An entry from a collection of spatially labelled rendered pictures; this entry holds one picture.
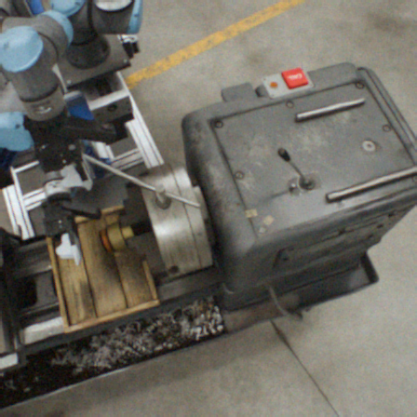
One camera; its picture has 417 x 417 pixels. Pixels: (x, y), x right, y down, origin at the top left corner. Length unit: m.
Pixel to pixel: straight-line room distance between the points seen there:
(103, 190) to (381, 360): 1.65
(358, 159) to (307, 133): 0.15
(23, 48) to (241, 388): 1.83
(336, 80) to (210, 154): 0.43
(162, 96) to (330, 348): 1.80
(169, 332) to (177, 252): 0.59
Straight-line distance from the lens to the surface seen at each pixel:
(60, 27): 0.89
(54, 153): 0.88
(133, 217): 1.18
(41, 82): 0.80
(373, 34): 3.37
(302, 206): 1.06
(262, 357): 2.22
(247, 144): 1.12
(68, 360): 1.76
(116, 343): 1.67
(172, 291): 1.38
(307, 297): 1.74
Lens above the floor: 2.21
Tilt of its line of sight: 66 degrees down
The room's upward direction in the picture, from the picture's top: 2 degrees counter-clockwise
